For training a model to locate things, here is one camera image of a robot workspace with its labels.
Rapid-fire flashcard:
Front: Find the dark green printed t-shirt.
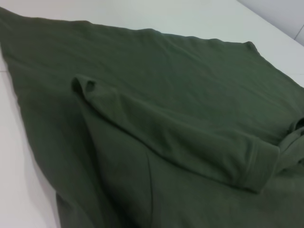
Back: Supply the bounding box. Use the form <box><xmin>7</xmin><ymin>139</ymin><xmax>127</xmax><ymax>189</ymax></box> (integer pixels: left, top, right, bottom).
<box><xmin>0</xmin><ymin>6</ymin><xmax>304</xmax><ymax>228</ymax></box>

